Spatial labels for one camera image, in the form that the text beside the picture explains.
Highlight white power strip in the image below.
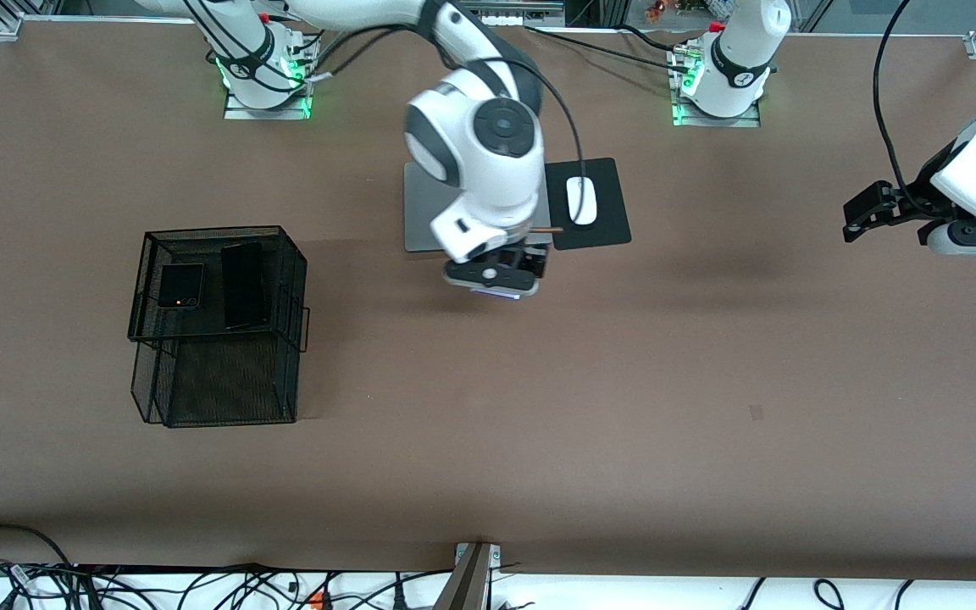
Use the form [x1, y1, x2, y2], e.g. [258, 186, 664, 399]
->
[441, 0, 565, 28]

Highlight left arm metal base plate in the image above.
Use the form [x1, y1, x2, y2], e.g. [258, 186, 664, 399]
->
[670, 42, 762, 128]

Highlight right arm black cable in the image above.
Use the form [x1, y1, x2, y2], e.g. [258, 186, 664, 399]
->
[183, 0, 588, 231]

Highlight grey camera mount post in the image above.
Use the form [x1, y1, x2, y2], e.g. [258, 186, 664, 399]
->
[435, 542, 502, 610]

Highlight white computer mouse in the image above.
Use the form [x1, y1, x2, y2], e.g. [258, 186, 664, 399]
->
[567, 175, 598, 226]

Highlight black slab smartphone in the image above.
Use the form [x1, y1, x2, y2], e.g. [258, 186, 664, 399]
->
[221, 241, 270, 331]

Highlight long black table cable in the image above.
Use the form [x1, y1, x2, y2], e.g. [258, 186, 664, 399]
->
[524, 24, 692, 73]

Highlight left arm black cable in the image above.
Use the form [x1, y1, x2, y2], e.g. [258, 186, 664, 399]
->
[873, 0, 929, 213]

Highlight silver laptop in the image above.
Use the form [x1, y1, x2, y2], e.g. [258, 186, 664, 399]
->
[403, 161, 553, 253]

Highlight black flip phone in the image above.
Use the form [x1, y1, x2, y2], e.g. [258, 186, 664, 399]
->
[157, 263, 205, 310]

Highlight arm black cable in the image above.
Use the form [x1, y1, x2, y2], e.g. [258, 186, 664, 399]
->
[183, 0, 588, 231]
[873, 0, 929, 213]

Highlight thick black looped cable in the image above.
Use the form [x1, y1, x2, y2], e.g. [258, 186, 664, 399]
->
[0, 524, 74, 567]

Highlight black wire mesh organizer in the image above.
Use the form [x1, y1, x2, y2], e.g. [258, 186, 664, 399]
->
[128, 225, 311, 429]

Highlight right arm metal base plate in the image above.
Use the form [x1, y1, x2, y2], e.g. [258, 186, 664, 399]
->
[224, 64, 313, 120]

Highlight black mouse pad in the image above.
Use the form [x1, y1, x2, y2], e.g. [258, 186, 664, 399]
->
[545, 158, 632, 251]

